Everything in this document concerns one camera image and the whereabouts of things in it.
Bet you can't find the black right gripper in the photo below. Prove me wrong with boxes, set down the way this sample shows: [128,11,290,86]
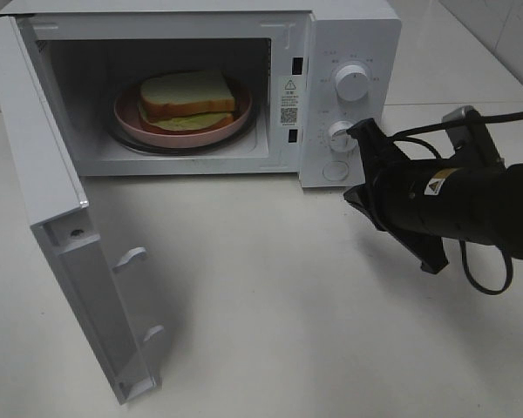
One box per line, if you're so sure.
[343,118,448,274]

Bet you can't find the round white door button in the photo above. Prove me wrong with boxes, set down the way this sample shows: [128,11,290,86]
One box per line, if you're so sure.
[323,161,349,182]

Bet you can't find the white timer knob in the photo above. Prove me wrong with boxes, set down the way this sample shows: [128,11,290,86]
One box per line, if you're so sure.
[328,121,358,153]

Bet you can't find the toy sandwich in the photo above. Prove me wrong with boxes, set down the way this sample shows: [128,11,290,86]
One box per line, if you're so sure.
[138,71,236,134]

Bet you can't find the pink round plate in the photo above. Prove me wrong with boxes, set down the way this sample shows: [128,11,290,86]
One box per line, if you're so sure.
[113,78,257,152]

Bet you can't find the white microwave door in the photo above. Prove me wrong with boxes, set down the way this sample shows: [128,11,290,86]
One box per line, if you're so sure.
[0,17,164,403]

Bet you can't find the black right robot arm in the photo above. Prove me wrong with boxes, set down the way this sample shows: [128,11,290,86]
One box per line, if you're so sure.
[344,118,523,273]

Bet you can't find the upper white power knob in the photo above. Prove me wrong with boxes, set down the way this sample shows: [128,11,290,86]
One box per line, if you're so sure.
[335,62,370,102]

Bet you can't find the white warning label sticker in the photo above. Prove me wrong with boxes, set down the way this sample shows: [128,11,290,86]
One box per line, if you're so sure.
[278,75,303,127]

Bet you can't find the white microwave oven body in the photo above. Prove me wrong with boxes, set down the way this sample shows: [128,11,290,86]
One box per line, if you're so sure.
[0,1,402,187]

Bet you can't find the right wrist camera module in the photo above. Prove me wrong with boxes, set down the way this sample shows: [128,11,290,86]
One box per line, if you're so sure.
[445,123,505,168]

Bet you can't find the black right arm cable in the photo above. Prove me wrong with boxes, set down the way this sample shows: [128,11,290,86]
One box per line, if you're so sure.
[383,98,523,295]

